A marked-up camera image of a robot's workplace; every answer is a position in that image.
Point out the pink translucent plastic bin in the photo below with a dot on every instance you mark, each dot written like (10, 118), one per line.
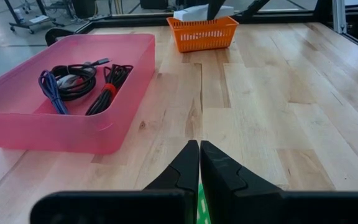
(57, 137)

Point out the black floor tower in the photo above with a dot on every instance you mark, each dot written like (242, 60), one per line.
(84, 3)

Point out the plain white box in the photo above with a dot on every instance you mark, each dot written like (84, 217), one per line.
(188, 12)

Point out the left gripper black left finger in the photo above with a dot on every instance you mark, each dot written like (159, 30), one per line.
(166, 199)

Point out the green plastic mesh basket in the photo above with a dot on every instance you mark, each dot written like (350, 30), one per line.
(202, 208)

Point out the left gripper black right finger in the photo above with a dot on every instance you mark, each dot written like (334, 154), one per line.
(228, 199)

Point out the black rounded chair back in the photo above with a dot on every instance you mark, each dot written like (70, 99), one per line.
(53, 32)

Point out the orange plastic mesh basket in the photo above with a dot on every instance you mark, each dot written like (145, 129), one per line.
(204, 46)

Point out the black rolling desk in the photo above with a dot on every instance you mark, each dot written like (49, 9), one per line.
(36, 24)

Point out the silver aluminium extrusion bar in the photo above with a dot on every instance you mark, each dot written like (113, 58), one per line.
(339, 15)

